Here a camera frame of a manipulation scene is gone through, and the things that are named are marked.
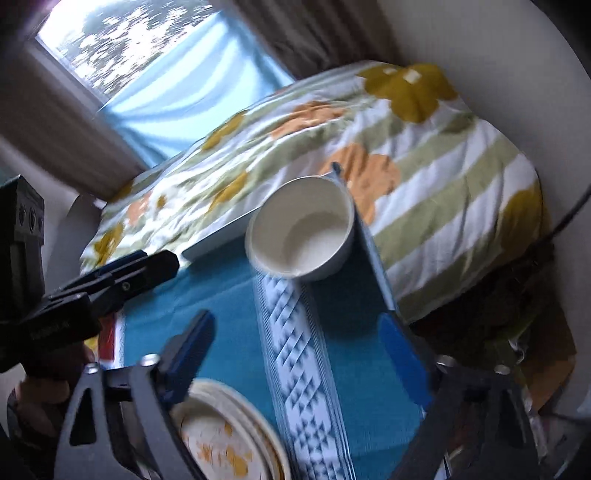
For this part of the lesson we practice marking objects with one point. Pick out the brown curtain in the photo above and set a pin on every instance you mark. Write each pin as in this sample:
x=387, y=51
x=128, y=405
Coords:
x=314, y=37
x=69, y=138

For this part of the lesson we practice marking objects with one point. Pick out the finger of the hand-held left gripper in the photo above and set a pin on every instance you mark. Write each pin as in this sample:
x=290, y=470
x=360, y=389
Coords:
x=115, y=267
x=138, y=277

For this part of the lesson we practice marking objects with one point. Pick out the floral blanket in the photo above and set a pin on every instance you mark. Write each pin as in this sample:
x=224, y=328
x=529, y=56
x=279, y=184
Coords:
x=438, y=184

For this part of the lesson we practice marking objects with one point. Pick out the person's left hand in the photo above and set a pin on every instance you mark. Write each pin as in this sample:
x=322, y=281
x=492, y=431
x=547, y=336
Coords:
x=51, y=387

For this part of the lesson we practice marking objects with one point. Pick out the yellow printed plate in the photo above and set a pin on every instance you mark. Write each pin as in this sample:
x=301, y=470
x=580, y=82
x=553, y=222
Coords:
x=221, y=443

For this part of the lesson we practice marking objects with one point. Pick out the red packet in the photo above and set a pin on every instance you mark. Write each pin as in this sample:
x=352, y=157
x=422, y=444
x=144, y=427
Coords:
x=110, y=341

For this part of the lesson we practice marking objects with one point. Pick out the light blue curtain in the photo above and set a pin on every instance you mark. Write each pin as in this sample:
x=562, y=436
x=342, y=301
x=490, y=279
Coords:
x=184, y=106

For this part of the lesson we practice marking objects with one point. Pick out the teal tablecloth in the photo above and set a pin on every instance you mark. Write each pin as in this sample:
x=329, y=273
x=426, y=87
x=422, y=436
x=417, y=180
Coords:
x=221, y=300

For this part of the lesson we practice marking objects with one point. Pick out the large white plate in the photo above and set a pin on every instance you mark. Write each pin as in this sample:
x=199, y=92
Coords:
x=265, y=417

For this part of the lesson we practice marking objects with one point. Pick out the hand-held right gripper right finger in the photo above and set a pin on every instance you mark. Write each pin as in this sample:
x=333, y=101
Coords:
x=401, y=355

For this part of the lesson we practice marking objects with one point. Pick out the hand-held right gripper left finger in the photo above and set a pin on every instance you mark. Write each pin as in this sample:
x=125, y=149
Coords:
x=189, y=355

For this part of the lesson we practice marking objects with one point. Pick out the window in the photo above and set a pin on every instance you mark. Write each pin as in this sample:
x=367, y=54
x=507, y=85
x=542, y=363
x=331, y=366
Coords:
x=115, y=37

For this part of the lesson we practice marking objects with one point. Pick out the white ribbed bowl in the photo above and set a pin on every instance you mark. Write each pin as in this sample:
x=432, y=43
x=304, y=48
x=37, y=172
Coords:
x=300, y=244

